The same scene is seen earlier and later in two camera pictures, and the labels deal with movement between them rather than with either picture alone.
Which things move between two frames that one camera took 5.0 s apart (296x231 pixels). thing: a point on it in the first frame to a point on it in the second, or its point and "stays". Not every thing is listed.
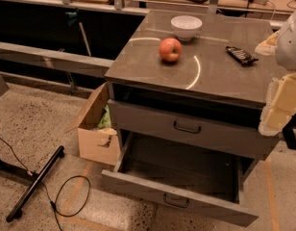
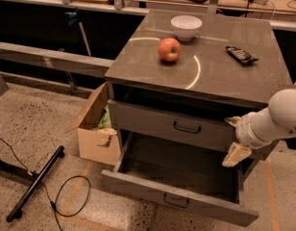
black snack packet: x=240 y=55 stays
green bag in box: x=106 y=120 stays
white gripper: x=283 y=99 to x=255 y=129
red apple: x=170 y=49 stays
